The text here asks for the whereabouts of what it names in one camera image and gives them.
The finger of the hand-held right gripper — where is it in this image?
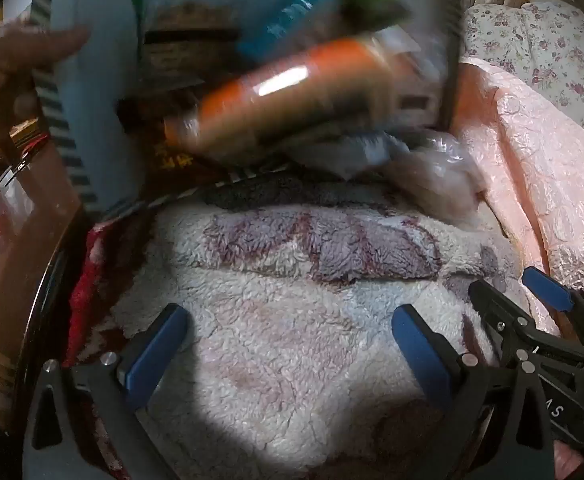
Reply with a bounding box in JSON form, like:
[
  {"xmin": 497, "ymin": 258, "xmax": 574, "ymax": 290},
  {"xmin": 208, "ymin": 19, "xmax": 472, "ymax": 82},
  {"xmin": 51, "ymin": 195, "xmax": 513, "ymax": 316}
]
[
  {"xmin": 521, "ymin": 266, "xmax": 584, "ymax": 350},
  {"xmin": 467, "ymin": 279, "xmax": 573, "ymax": 361}
]

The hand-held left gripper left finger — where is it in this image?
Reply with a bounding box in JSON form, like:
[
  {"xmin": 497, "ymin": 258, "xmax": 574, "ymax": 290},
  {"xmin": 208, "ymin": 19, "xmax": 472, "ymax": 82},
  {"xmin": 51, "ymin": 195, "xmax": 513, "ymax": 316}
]
[{"xmin": 22, "ymin": 302, "xmax": 190, "ymax": 480}]

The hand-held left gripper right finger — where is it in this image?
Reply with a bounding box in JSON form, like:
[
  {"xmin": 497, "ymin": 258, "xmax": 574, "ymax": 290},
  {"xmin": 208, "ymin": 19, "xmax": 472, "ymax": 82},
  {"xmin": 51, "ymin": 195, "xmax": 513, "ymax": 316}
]
[{"xmin": 392, "ymin": 304, "xmax": 555, "ymax": 480}]

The striped cardboard box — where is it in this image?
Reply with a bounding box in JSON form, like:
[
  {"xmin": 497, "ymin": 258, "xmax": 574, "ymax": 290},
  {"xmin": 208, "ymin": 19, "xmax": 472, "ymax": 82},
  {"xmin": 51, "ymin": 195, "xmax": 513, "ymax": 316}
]
[{"xmin": 26, "ymin": 0, "xmax": 467, "ymax": 221}]

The orange cracker packet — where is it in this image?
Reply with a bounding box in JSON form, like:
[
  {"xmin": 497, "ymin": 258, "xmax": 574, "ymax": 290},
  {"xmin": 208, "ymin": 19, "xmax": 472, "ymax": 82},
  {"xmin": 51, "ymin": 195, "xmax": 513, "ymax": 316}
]
[{"xmin": 164, "ymin": 35, "xmax": 409, "ymax": 155}]

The floral fleece blanket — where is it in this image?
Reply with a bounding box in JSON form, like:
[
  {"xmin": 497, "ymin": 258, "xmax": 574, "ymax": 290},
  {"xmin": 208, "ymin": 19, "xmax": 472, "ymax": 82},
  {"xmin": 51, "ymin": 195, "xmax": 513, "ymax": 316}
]
[{"xmin": 67, "ymin": 180, "xmax": 565, "ymax": 480}]

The pink quilt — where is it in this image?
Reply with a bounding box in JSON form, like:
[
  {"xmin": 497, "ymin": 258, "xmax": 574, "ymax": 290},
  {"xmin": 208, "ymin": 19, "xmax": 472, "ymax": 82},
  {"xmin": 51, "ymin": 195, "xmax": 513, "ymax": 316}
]
[{"xmin": 451, "ymin": 55, "xmax": 584, "ymax": 480}]

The clear plastic snack bag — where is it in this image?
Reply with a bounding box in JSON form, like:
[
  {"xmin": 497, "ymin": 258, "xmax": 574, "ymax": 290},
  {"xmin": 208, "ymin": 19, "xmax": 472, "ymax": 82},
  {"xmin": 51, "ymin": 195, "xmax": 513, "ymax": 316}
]
[{"xmin": 386, "ymin": 130, "xmax": 489, "ymax": 227}]

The grey white snack packet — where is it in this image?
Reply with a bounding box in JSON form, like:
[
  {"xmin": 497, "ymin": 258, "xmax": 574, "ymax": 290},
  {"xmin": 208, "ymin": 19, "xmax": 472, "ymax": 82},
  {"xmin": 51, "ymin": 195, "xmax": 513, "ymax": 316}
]
[{"xmin": 291, "ymin": 129, "xmax": 409, "ymax": 182}]

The rose print bed sheet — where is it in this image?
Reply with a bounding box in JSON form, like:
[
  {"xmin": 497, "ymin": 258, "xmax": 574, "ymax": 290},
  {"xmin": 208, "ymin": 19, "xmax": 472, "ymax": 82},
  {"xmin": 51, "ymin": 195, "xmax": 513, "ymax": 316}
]
[{"xmin": 459, "ymin": 2, "xmax": 584, "ymax": 142}]

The tan brown snack packet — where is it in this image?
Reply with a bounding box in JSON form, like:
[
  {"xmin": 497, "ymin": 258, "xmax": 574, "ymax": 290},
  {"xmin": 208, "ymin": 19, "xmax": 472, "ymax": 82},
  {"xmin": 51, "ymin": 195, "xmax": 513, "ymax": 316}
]
[{"xmin": 142, "ymin": 2, "xmax": 244, "ymax": 90}]

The blue snack packet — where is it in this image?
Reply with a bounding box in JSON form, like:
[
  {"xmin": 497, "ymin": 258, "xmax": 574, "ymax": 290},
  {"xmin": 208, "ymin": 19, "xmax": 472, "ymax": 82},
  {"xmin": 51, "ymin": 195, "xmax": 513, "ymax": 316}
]
[{"xmin": 236, "ymin": 0, "xmax": 347, "ymax": 62}]

